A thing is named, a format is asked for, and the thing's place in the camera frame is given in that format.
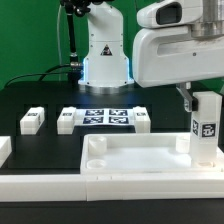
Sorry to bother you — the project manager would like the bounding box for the white L-shaped obstacle fence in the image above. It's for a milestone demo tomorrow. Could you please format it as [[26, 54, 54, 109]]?
[[0, 135, 224, 203]]

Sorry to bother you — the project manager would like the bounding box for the white desk tabletop panel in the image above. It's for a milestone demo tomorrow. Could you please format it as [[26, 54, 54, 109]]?
[[80, 133, 224, 175]]

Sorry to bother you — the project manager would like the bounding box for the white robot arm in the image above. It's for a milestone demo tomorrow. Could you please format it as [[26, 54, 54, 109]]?
[[80, 0, 224, 112]]

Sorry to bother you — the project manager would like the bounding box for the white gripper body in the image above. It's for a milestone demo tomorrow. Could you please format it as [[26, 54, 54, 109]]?
[[132, 26, 224, 87]]

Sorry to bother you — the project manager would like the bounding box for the fiducial marker sheet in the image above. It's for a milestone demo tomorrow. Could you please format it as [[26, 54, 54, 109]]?
[[75, 108, 134, 126]]

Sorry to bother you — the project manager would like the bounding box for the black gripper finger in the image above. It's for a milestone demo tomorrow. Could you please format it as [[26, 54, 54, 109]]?
[[176, 82, 198, 111]]

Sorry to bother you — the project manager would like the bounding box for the black cable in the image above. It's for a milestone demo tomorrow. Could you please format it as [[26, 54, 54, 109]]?
[[4, 64, 73, 88]]

